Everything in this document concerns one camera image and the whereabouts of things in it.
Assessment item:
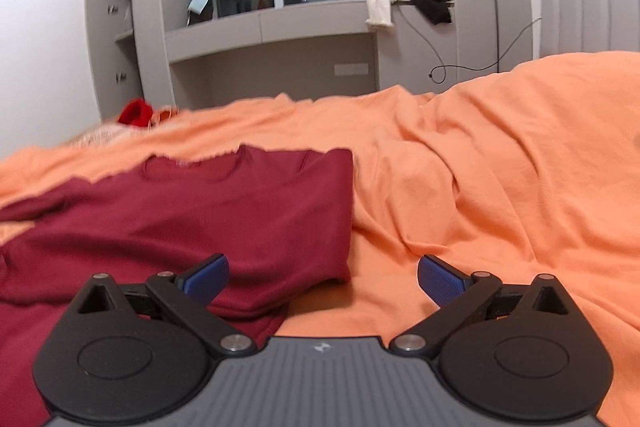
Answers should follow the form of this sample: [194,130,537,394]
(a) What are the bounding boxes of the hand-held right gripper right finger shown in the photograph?
[390,255,576,354]

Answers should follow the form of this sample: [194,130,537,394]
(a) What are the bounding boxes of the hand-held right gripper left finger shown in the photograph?
[67,253,256,355]

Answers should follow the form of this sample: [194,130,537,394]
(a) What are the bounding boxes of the dark red shirt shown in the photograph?
[0,145,356,427]

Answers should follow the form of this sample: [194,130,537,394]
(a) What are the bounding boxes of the orange blanket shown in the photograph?
[0,52,640,427]

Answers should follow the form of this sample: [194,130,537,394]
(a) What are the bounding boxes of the patterned peach pillow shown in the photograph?
[65,106,183,148]

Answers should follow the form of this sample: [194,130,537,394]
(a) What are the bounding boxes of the bright red cloth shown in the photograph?
[118,99,155,128]

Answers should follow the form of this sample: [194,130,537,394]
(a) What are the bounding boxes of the grey wardrobe door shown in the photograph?
[84,0,137,122]

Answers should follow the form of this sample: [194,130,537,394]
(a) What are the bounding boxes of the black cloth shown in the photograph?
[407,0,455,26]

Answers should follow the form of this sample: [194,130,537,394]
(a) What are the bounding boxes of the grey built-in cabinet unit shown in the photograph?
[84,0,533,122]

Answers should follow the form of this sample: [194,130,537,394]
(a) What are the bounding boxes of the white cloth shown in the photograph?
[365,0,433,30]

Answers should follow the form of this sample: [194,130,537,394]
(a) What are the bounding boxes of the black cable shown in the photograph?
[397,0,544,84]

